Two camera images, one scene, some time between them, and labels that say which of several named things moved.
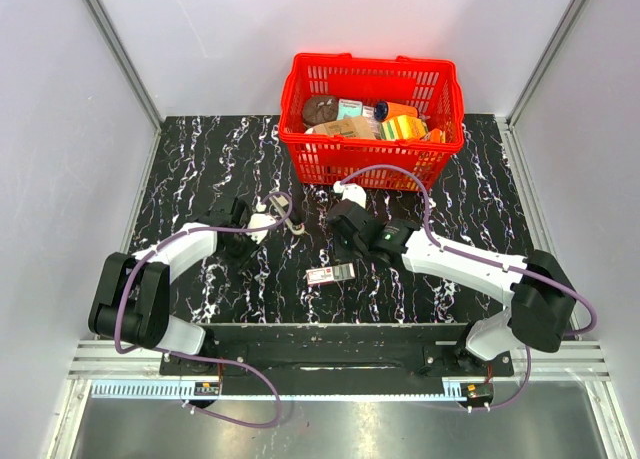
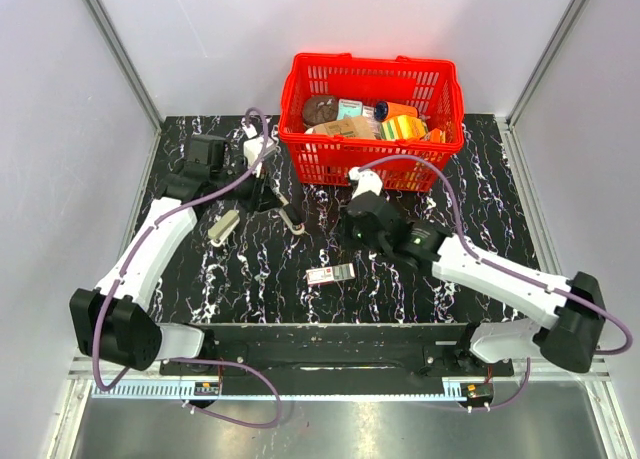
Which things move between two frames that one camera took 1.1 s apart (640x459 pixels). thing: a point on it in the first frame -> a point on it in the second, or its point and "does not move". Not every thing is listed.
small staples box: [327, 275] does not move
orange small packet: [435, 135] does not move
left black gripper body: [242, 250] -> [251, 194]
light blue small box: [348, 108] does not move
